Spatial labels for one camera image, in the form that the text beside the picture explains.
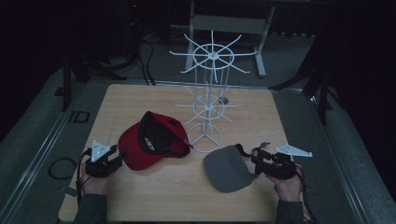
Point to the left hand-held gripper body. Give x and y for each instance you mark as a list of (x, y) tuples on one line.
[(100, 166)]

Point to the red baseball cap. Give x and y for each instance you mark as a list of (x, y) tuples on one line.
[(137, 152)]

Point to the gray sun visor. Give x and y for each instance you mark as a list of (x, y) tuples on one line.
[(227, 171)]

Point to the person's left hand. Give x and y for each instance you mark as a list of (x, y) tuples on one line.
[(95, 185)]

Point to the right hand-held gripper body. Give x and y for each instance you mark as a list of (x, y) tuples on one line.
[(281, 165)]

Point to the gray tape piece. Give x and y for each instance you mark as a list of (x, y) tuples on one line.
[(69, 191)]

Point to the person's right hand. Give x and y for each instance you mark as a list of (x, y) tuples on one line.
[(288, 188)]

